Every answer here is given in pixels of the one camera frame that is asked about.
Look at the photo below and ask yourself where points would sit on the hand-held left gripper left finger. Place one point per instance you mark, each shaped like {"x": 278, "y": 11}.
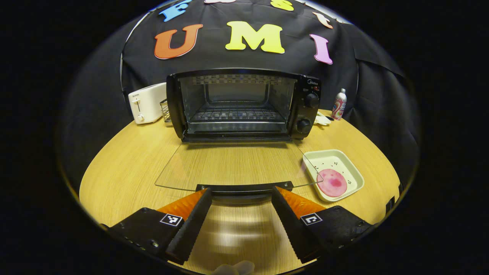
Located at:
{"x": 193, "y": 229}

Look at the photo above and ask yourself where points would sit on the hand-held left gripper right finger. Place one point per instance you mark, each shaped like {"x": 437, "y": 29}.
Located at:
{"x": 292, "y": 229}

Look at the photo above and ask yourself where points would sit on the pink round ham slice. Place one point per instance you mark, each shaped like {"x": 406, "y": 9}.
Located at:
{"x": 332, "y": 183}

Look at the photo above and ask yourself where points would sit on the cream square plate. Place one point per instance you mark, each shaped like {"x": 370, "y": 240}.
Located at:
{"x": 351, "y": 172}

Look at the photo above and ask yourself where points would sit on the black electric oven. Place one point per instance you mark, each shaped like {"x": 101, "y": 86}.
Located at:
{"x": 305, "y": 110}

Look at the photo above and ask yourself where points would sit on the white toaster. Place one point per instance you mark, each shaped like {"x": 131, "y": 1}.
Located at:
{"x": 147, "y": 103}

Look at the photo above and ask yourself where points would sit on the black backdrop cloth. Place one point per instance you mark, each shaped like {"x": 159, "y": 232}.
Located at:
{"x": 229, "y": 61}

